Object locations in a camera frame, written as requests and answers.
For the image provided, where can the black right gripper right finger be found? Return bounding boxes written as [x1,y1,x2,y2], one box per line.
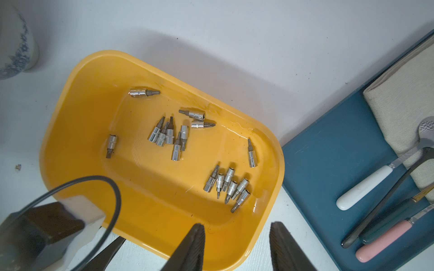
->
[269,221,316,271]

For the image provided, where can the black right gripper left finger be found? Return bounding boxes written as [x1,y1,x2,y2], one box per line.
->
[162,223,206,271]

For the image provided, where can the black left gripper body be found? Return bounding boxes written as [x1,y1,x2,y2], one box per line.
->
[1,195,106,271]

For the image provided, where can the silver socket bit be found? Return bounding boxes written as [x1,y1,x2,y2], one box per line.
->
[180,125,189,151]
[203,164,220,193]
[248,139,257,168]
[222,167,235,192]
[156,122,169,147]
[224,181,238,204]
[179,110,205,121]
[148,116,165,143]
[106,134,118,159]
[191,121,216,129]
[128,88,160,98]
[171,132,182,161]
[231,189,250,213]
[215,173,224,199]
[231,178,249,200]
[166,116,175,145]

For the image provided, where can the yellow plastic storage box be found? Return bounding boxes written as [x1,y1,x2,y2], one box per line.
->
[40,50,285,271]

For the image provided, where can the teal plastic tray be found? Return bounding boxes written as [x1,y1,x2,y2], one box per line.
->
[281,28,434,271]

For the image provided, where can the black long spoon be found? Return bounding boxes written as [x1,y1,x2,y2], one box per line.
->
[341,147,434,249]

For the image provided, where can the blue patterned ceramic bowl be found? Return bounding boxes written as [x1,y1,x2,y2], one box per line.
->
[1,1,39,80]

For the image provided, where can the beige cloth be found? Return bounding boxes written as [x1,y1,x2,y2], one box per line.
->
[362,42,434,201]

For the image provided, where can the pink handled silver spoon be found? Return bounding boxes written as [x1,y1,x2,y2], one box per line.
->
[356,204,434,263]

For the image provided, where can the gold spoon green handle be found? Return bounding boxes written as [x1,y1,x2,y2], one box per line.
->
[359,184,434,245]

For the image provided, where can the white handled silver spoon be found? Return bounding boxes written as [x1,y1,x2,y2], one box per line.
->
[336,116,434,211]

